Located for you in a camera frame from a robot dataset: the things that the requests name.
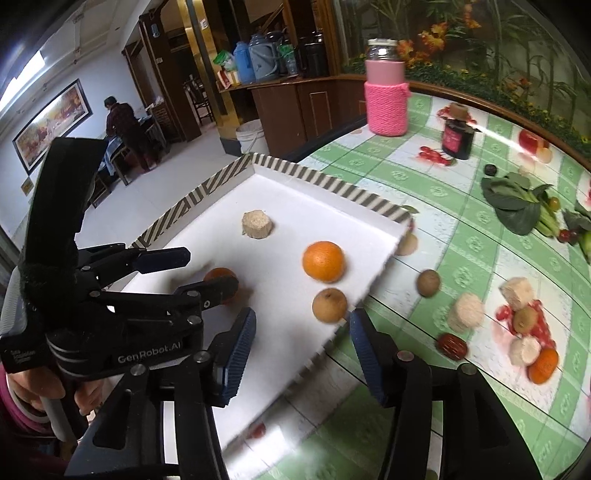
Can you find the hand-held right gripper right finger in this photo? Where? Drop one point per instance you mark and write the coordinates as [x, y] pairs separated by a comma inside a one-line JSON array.
[[367, 355]]

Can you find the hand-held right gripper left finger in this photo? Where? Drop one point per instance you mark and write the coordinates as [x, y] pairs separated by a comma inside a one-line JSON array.
[[238, 355]]

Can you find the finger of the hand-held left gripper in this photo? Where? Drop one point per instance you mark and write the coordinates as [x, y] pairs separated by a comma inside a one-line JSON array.
[[217, 290], [161, 259]]

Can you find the small orange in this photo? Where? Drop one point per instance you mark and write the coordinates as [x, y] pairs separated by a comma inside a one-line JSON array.
[[544, 367], [220, 273]]

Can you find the red date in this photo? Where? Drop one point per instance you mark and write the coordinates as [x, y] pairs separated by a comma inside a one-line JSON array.
[[452, 347]]

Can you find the brown kiwi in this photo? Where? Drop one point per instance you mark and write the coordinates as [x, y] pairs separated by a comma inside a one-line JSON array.
[[526, 319], [428, 282]]

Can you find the beige cake piece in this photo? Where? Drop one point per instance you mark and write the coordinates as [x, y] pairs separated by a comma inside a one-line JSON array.
[[256, 225], [465, 313], [517, 291], [524, 350]]

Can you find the white tray with striped rim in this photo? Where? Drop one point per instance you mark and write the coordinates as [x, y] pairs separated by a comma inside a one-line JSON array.
[[300, 207]]

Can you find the person's left forearm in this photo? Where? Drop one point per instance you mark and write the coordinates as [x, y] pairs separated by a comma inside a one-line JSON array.
[[18, 443]]

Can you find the person's left hand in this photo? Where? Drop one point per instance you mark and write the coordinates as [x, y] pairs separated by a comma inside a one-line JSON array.
[[30, 392]]

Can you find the brown pear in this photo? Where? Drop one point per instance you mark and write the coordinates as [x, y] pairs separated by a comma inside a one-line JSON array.
[[329, 304]]

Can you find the large orange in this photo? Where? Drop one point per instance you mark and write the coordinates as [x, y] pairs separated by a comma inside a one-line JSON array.
[[323, 261]]

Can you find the white bucket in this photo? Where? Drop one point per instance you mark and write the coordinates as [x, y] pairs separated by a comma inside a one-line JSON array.
[[251, 137]]

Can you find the wooden chair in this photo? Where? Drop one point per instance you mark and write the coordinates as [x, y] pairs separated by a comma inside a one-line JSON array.
[[201, 104]]

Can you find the wooden cabinet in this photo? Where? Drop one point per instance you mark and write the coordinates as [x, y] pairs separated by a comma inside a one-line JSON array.
[[295, 106]]

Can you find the large bok choy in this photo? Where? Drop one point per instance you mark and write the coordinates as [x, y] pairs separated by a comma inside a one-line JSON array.
[[512, 207]]

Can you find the green bag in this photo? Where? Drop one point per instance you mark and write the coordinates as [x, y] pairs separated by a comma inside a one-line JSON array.
[[224, 60]]

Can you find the blue thermos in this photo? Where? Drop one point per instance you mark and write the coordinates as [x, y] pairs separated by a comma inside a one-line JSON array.
[[244, 64]]

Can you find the dark round fruit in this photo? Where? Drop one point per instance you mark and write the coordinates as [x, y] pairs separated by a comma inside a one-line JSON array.
[[490, 170]]

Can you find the small bok choy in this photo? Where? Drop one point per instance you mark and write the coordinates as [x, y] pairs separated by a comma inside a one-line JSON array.
[[548, 221]]

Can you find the grey-blue thermos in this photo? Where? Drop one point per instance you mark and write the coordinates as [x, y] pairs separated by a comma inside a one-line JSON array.
[[263, 57]]

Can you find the red cherry tomato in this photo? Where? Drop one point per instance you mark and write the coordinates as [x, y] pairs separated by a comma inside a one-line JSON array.
[[567, 236]]

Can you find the black jar with cork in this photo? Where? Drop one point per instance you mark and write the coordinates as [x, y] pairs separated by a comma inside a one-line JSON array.
[[455, 138]]

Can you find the yellowish cherry tomato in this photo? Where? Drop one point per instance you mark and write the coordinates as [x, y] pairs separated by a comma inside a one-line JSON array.
[[554, 203]]

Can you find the small beige chunk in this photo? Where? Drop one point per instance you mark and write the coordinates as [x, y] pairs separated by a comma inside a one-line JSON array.
[[523, 170]]

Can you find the green leafy vegetable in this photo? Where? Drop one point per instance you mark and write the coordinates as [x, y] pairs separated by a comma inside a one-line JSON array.
[[579, 224]]

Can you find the jar with pink knitted sleeve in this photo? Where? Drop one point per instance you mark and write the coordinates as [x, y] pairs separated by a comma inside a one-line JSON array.
[[385, 101]]

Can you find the dark thermos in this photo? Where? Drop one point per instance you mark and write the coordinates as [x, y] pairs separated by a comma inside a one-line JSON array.
[[316, 55]]

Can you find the artificial plant display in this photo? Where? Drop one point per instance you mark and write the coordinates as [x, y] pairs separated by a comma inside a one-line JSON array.
[[485, 41]]

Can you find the framed wall painting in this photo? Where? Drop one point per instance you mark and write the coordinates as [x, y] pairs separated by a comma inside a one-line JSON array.
[[51, 124]]

